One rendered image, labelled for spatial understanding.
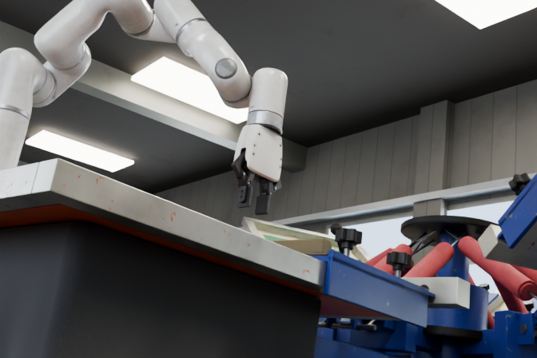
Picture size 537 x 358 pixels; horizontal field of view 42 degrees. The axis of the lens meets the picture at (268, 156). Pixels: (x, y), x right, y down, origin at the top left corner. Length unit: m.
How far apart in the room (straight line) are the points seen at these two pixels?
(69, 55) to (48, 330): 0.93
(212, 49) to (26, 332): 0.75
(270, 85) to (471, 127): 4.74
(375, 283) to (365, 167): 5.68
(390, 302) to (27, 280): 0.60
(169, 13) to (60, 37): 0.26
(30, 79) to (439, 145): 4.82
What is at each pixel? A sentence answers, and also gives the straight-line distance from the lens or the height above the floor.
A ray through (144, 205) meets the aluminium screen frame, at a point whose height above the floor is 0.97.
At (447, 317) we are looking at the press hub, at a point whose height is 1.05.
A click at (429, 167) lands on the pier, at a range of 6.12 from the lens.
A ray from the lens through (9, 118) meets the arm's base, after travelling 1.62.
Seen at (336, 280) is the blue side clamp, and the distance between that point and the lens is 1.09.
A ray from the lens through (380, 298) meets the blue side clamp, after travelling 1.19.
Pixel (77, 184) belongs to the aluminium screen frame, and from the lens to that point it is 0.79.
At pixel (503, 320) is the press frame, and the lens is 1.73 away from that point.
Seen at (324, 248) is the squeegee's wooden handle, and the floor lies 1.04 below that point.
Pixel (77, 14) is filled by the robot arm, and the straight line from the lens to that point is 1.66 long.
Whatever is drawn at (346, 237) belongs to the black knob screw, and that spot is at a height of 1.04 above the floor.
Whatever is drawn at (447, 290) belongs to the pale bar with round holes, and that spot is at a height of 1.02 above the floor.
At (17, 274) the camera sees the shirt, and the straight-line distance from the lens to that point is 0.96.
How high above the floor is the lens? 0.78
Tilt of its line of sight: 19 degrees up
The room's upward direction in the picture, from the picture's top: 8 degrees clockwise
